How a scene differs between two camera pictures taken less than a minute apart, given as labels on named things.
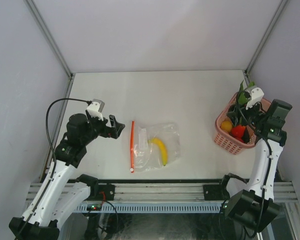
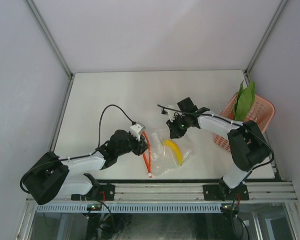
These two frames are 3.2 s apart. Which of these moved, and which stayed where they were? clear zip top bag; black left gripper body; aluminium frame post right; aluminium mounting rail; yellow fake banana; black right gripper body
Moved: black left gripper body; clear zip top bag; yellow fake banana; black right gripper body
Stayed: aluminium mounting rail; aluminium frame post right
